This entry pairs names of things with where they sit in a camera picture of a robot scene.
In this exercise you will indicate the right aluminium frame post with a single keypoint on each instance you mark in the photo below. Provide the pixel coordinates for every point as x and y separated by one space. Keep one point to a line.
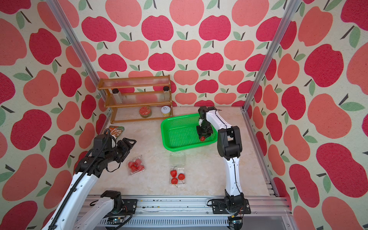
274 45

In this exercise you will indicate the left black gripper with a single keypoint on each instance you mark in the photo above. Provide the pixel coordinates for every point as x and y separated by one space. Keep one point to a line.
126 145

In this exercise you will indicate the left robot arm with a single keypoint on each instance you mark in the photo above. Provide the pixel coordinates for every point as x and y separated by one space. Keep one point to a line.
65 216

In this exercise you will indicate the glass spice jar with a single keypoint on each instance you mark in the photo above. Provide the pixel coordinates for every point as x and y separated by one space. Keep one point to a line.
166 93
117 96

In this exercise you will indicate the wooden three-tier shelf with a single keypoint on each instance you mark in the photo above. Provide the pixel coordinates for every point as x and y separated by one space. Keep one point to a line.
136 92

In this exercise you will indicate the yellow pull-tab can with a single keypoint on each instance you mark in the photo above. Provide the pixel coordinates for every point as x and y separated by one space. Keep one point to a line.
166 111

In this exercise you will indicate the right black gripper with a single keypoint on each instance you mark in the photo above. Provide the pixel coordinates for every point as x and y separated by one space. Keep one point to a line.
201 133

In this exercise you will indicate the left aluminium frame post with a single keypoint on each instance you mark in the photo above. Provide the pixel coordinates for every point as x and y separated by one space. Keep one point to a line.
77 46

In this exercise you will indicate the red round tin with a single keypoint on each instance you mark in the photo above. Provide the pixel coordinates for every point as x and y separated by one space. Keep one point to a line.
145 111

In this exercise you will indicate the green plastic basket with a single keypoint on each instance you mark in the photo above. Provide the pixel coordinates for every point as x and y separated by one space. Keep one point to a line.
179 133

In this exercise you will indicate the left glass spice jar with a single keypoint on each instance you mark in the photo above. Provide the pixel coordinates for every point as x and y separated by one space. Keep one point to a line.
117 96

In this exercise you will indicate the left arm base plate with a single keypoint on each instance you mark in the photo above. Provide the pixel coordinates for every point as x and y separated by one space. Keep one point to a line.
126 206

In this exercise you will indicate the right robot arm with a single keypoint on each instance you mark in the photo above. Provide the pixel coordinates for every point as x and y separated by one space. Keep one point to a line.
229 146

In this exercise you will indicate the aluminium frame post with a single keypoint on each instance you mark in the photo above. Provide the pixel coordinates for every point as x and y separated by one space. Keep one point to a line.
274 45
77 46

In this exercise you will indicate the clear clamshell container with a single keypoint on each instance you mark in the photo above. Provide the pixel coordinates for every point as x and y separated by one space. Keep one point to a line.
177 162
136 165

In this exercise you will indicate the strawberry five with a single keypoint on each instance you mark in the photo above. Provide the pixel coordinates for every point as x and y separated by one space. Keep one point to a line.
173 173

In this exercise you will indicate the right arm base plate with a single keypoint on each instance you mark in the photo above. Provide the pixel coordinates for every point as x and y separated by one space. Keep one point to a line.
230 206

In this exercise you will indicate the right glass spice jar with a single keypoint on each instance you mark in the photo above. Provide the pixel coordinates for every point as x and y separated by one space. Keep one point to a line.
166 93

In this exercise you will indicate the aluminium front rail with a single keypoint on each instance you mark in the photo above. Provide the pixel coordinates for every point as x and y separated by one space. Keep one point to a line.
172 212

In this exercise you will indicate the soup seasoning packet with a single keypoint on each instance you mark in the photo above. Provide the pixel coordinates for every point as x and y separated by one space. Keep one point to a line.
116 131

